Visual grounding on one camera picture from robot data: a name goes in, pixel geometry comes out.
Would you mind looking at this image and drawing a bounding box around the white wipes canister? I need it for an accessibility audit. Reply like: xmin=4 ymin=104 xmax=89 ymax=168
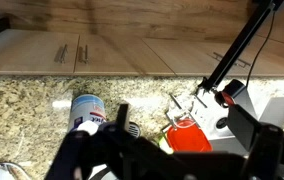
xmin=68 ymin=94 xmax=106 ymax=134

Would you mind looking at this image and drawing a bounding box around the cabinet door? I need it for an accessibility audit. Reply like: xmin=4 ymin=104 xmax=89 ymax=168
xmin=0 ymin=29 xmax=80 ymax=75
xmin=74 ymin=34 xmax=174 ymax=76

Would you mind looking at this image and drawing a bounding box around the lower cabinet door middle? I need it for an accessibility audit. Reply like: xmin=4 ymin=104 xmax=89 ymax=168
xmin=74 ymin=34 xmax=174 ymax=76

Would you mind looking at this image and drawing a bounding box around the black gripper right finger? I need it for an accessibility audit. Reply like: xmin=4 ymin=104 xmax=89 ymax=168
xmin=227 ymin=105 xmax=261 ymax=151

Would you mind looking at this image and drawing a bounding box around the steel kitchen sink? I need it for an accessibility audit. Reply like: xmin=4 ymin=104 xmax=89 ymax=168
xmin=195 ymin=80 xmax=284 ymax=154

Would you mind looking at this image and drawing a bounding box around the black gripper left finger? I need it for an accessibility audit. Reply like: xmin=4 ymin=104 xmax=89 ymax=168
xmin=116 ymin=104 xmax=129 ymax=130

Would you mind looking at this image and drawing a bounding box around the black camera tripod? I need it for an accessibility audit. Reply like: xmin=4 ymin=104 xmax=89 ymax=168
xmin=196 ymin=0 xmax=284 ymax=94

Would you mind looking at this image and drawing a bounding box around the lower cabinet door left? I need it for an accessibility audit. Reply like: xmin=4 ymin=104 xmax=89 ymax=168
xmin=0 ymin=29 xmax=80 ymax=75

